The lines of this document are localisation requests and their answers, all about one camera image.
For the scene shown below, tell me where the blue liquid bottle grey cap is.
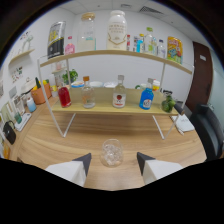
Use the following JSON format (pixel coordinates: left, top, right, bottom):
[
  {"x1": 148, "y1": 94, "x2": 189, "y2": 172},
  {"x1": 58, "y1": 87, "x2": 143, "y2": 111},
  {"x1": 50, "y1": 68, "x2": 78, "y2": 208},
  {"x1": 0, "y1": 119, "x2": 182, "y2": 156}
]
[{"x1": 138, "y1": 78, "x2": 155, "y2": 111}]

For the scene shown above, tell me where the white milk bottle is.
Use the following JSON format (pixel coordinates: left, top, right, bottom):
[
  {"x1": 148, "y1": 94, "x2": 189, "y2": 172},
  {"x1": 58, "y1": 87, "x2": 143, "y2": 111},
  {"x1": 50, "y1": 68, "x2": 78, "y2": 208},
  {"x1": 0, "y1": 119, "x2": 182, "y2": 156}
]
[{"x1": 106, "y1": 9, "x2": 129, "y2": 51}]

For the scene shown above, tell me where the green cup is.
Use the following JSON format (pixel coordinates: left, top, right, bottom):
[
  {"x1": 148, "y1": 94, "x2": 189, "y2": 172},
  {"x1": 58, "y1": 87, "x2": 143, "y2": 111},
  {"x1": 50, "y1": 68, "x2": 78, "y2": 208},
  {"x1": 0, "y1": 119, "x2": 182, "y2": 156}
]
[{"x1": 13, "y1": 112, "x2": 23, "y2": 125}]

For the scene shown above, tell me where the white and blue cup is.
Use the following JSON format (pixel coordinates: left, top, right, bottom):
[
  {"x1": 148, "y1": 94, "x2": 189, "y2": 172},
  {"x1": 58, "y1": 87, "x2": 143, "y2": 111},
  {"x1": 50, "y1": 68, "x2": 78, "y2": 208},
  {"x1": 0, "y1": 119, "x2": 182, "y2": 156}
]
[{"x1": 26, "y1": 96, "x2": 37, "y2": 113}]

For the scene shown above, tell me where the round glass with ice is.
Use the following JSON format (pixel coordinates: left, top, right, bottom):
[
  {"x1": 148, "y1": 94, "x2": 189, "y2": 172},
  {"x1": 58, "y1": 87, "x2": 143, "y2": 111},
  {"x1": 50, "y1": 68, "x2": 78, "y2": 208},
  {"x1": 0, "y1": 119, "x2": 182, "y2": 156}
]
[{"x1": 99, "y1": 138, "x2": 124, "y2": 168}]

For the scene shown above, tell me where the black armchair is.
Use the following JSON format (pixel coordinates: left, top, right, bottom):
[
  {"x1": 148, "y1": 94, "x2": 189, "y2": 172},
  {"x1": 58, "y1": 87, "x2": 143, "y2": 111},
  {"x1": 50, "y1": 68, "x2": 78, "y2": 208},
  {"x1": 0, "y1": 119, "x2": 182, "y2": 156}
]
[{"x1": 189, "y1": 103, "x2": 224, "y2": 161}]

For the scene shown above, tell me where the white kitchen scale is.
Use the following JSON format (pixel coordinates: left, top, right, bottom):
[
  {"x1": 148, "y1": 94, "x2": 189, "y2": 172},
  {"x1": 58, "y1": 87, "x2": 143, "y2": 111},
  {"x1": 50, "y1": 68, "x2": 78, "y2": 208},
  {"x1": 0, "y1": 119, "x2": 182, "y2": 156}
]
[{"x1": 13, "y1": 112, "x2": 33, "y2": 132}]

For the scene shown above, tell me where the two-tier wooden shelf rack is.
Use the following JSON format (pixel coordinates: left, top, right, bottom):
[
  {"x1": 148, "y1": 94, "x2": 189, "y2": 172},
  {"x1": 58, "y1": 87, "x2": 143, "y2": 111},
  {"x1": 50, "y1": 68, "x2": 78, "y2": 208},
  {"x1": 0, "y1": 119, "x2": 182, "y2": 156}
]
[{"x1": 36, "y1": 49, "x2": 195, "y2": 140}]

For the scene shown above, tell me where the black kettle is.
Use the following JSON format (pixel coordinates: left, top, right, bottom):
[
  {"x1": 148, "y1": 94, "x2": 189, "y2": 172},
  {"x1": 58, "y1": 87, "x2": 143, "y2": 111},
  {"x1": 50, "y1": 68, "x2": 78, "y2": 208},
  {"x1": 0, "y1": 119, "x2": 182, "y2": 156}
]
[{"x1": 2, "y1": 120, "x2": 17, "y2": 145}]

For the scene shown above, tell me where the red liquid glass bottle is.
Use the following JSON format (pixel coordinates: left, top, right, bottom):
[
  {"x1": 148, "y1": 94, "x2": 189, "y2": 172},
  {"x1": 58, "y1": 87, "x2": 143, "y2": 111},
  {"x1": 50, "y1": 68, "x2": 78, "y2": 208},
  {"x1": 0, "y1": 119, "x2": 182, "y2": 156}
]
[{"x1": 57, "y1": 83, "x2": 72, "y2": 108}]

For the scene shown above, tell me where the orange basket with fruit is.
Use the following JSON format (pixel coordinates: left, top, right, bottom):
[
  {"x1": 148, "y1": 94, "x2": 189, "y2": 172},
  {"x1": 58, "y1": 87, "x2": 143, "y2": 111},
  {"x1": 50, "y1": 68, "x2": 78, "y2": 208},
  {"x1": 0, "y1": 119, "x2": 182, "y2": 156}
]
[{"x1": 30, "y1": 77, "x2": 53, "y2": 105}]

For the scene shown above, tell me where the blue rimmed bowl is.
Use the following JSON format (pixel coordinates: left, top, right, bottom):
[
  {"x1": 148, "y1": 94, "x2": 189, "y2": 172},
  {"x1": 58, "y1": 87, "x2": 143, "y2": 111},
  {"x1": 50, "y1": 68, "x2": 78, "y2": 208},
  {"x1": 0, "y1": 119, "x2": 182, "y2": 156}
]
[{"x1": 70, "y1": 80, "x2": 85, "y2": 89}]

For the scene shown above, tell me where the white bowl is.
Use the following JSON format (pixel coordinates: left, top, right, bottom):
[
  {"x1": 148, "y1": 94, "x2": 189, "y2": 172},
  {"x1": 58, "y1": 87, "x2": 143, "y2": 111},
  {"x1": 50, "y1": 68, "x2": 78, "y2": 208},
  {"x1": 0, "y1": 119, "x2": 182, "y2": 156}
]
[
  {"x1": 89, "y1": 80, "x2": 104, "y2": 88},
  {"x1": 103, "y1": 81, "x2": 118, "y2": 89}
]

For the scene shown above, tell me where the green potted plant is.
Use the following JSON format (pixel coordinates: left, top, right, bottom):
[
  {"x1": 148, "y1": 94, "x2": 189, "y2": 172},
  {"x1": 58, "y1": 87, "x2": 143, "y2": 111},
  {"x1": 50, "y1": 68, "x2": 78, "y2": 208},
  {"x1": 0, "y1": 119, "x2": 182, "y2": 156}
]
[{"x1": 62, "y1": 69, "x2": 79, "y2": 85}]

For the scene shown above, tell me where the white kitchen appliance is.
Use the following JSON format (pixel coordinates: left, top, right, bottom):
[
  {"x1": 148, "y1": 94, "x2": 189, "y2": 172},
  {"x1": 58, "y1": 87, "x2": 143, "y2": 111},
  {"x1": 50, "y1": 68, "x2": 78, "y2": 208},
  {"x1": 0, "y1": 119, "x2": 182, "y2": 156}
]
[{"x1": 21, "y1": 78, "x2": 37, "y2": 94}]

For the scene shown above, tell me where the brown door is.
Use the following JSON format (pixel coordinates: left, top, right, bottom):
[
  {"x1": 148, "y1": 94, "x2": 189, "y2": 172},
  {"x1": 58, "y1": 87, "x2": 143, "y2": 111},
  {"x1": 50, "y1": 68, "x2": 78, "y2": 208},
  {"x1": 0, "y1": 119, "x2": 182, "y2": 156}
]
[{"x1": 185, "y1": 41, "x2": 213, "y2": 113}]

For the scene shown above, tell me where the clear bottle blue cap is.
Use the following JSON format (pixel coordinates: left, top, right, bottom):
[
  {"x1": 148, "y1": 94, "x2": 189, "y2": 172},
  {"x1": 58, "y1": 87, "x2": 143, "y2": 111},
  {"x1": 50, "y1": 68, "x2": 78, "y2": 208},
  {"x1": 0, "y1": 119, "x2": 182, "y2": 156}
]
[{"x1": 157, "y1": 39, "x2": 167, "y2": 59}]

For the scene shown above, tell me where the yellow printed can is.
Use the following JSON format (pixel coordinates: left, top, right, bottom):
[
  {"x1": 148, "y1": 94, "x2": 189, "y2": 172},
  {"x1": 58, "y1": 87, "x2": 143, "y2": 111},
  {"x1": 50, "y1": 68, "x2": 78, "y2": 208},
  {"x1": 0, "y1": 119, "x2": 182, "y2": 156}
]
[{"x1": 166, "y1": 35, "x2": 184, "y2": 65}]

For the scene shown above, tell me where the small pink bottle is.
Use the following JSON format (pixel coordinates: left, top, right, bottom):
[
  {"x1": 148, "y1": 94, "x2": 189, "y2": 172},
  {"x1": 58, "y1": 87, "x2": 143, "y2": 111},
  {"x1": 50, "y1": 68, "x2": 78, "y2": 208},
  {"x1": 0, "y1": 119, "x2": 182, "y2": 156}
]
[{"x1": 64, "y1": 35, "x2": 76, "y2": 56}]

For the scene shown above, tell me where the clear bottle green cap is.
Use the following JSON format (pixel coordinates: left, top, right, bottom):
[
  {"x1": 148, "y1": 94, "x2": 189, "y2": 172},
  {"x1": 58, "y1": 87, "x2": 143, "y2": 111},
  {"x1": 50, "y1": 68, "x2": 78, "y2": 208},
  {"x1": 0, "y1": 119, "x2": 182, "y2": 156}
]
[{"x1": 144, "y1": 27, "x2": 155, "y2": 55}]

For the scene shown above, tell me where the white vase ornament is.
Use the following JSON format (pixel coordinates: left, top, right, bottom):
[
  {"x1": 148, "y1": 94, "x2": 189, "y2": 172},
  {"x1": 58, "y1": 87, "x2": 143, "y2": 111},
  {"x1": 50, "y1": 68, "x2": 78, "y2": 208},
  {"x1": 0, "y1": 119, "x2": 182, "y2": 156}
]
[{"x1": 20, "y1": 32, "x2": 34, "y2": 53}]

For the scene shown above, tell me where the ceiling air vent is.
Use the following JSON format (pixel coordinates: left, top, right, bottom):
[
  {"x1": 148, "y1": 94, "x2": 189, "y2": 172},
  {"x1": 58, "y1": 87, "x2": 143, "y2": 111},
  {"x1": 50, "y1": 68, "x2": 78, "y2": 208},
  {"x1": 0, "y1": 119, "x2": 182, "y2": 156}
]
[{"x1": 138, "y1": 5, "x2": 166, "y2": 16}]

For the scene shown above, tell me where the white picture frame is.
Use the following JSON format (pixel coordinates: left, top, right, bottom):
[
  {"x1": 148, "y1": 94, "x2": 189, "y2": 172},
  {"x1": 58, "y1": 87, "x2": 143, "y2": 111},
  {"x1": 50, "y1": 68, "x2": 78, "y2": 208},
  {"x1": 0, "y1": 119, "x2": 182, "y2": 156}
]
[{"x1": 8, "y1": 94, "x2": 26, "y2": 116}]

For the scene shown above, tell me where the wooden wall shelf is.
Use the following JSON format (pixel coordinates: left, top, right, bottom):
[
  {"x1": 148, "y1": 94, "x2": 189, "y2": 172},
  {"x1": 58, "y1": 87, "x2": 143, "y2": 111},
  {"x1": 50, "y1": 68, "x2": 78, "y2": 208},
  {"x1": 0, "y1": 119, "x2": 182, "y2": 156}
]
[{"x1": 8, "y1": 48, "x2": 36, "y2": 66}]

